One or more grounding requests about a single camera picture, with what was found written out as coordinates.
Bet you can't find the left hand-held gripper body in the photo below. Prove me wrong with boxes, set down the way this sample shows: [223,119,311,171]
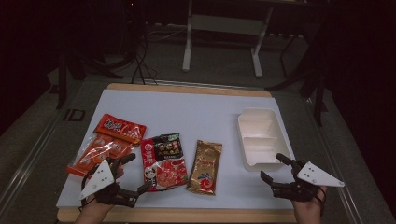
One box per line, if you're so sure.
[78,159,139,209]

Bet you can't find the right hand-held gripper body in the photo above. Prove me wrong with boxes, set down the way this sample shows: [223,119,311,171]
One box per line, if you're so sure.
[270,158,346,203]

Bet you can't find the clear packet of orange sachets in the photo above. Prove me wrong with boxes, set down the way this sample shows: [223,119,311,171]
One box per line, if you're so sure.
[65,133,134,177]

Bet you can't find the red and black soup packet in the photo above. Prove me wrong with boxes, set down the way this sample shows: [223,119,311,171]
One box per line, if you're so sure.
[140,133,190,192]

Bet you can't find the white divided plastic container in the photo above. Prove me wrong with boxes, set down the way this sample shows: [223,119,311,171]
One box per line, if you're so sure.
[237,106,292,172]

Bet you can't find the gold foil packet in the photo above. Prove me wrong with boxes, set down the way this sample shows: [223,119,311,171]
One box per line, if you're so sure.
[186,139,223,196]

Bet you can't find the person's left hand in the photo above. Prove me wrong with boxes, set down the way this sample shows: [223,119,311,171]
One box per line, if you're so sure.
[76,165,125,218]

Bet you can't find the person's right hand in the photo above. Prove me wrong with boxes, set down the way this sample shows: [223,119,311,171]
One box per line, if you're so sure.
[291,186,328,217]

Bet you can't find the red orange seasoning packet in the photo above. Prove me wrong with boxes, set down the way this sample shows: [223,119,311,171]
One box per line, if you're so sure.
[92,113,148,147]

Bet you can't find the black stand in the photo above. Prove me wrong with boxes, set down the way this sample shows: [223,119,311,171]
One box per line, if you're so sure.
[55,43,125,110]
[265,18,332,127]

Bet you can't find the white paper sheet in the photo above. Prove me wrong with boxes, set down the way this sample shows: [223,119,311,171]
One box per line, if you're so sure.
[55,89,297,210]

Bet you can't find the white metal stand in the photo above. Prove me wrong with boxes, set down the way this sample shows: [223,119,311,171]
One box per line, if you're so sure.
[181,0,275,78]

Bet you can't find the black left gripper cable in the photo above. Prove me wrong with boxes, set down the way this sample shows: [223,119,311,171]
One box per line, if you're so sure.
[79,161,106,209]

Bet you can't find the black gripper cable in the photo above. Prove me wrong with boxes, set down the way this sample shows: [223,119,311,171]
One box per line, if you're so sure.
[312,186,328,217]
[79,161,106,209]

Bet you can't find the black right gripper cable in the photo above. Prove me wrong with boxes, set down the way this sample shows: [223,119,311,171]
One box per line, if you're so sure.
[312,186,328,217]

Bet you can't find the metal floor rail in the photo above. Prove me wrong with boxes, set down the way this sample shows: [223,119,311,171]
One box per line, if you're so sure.
[304,96,363,224]
[83,77,251,91]
[0,115,68,216]

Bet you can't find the black floor cables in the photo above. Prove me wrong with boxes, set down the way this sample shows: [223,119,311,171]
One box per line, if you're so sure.
[130,27,160,86]

